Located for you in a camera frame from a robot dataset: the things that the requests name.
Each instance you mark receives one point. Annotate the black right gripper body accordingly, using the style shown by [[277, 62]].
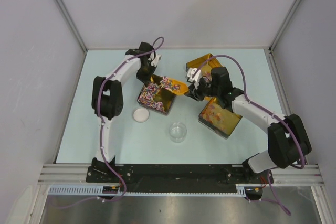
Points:
[[203, 89]]

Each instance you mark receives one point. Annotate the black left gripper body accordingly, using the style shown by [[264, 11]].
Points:
[[145, 73]]

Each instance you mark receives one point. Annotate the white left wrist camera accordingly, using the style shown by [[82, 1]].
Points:
[[154, 59]]

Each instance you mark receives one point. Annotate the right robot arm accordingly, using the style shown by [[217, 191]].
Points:
[[287, 139]]

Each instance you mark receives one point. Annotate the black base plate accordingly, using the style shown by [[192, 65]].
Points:
[[165, 176]]

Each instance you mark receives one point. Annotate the tin with swirl lollipops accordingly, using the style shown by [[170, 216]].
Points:
[[156, 98]]

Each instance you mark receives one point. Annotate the white jar lid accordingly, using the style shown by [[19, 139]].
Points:
[[141, 115]]

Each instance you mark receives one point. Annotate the grey slotted cable duct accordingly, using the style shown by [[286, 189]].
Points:
[[102, 190]]

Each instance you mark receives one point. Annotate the orange plastic scoop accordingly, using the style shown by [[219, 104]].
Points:
[[174, 86]]

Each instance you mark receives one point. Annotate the clear glass jar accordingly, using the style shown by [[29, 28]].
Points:
[[177, 129]]

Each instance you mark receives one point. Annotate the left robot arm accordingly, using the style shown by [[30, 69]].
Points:
[[107, 97]]

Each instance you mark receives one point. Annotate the tin with popsicle candies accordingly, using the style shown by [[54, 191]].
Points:
[[219, 120]]

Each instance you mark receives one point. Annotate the tin with round lollipops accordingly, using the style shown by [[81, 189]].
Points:
[[205, 69]]

